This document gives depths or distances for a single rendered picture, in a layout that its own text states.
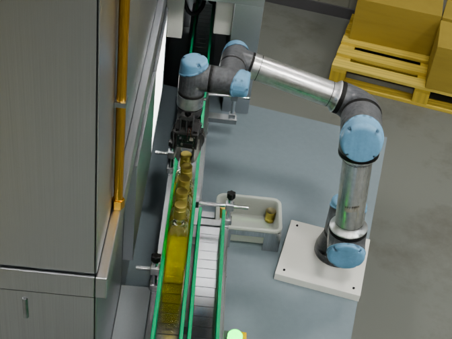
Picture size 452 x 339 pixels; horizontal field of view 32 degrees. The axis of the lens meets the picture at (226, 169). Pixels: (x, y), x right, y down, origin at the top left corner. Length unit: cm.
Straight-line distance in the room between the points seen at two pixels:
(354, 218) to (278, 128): 98
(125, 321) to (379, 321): 162
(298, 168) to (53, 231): 163
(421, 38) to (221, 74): 329
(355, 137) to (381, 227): 193
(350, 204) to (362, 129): 28
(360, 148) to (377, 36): 319
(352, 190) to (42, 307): 99
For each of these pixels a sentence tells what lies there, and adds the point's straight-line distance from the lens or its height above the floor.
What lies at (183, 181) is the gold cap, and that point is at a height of 116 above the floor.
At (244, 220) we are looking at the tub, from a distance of 277.
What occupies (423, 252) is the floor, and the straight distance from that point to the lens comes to 402.
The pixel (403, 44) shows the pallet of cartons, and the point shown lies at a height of 18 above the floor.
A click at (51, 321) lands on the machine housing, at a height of 124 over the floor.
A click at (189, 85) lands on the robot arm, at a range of 216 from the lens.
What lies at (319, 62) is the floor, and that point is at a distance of 532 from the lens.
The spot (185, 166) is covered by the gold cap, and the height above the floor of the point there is 116.
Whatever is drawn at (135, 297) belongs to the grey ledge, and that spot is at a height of 88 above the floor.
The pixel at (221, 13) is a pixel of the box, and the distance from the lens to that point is 321.
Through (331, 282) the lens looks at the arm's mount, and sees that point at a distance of 260.
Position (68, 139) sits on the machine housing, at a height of 173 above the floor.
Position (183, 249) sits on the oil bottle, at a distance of 227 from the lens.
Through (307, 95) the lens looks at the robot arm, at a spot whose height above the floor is 139.
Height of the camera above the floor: 259
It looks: 38 degrees down
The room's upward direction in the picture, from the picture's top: 8 degrees clockwise
